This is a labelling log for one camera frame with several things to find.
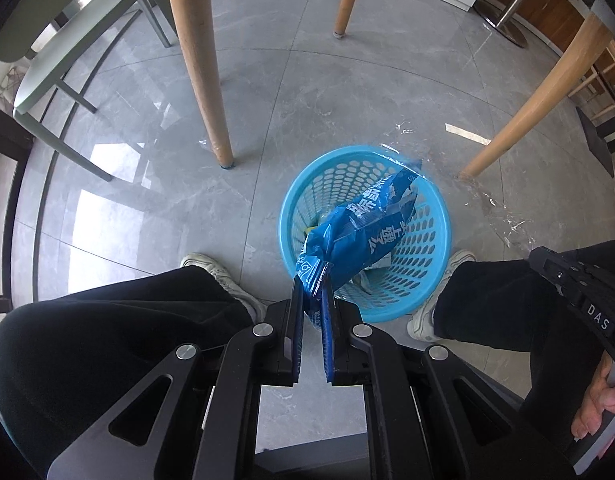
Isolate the person's left shoe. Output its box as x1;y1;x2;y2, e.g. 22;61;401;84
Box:
180;253;266;322

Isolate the person's left leg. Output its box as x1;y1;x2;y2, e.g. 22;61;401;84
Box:
0;265;259;480

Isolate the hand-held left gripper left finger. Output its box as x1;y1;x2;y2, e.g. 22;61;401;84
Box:
48;274;309;480

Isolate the wooden cabinet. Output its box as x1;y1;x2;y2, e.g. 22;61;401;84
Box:
475;0;615;57

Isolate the black table base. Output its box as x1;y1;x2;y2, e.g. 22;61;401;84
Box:
575;104;615;177

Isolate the green plastic chair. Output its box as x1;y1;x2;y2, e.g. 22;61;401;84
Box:
0;0;177;184

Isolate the person's right shoe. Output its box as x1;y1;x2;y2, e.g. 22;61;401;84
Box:
406;249;479;344

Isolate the person's right hand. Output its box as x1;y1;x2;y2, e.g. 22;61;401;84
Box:
571;347;615;442

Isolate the blue plastic basket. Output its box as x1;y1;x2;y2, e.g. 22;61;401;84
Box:
278;144;453;325

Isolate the white round table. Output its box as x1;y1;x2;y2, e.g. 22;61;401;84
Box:
162;0;615;182

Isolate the blue snack bag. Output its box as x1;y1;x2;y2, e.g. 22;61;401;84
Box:
294;162;422;332

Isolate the person's leg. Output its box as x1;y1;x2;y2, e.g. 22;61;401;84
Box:
0;265;259;480
431;239;615;413

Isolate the person's right leg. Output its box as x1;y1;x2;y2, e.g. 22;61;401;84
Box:
431;239;615;413

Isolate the person's shoe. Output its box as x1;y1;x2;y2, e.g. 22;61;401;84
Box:
406;249;479;344
180;253;266;322

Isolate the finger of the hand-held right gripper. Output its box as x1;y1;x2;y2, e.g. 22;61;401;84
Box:
529;245;591;292

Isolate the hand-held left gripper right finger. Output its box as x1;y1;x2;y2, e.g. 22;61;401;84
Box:
319;262;579;480

